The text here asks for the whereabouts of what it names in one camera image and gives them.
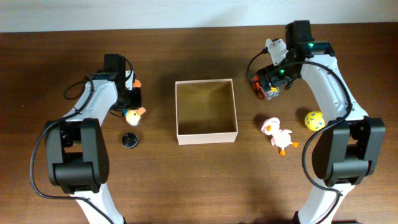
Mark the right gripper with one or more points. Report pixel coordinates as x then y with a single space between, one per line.
268 79

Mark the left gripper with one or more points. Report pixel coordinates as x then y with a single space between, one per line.
138 101

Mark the yellow plush duck toy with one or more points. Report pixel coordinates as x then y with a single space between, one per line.
133 113

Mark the red grey toy truck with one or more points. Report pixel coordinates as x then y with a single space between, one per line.
264 90

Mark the black round lid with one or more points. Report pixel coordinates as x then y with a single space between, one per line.
129 140

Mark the pink hat duck figure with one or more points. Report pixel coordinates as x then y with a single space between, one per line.
280 137

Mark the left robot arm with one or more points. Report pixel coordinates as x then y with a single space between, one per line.
75 149

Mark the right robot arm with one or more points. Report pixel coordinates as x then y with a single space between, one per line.
348 143

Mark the yellow ball blue letters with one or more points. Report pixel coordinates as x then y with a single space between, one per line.
314 120

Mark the white cardboard box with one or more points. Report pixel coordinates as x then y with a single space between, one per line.
205 111

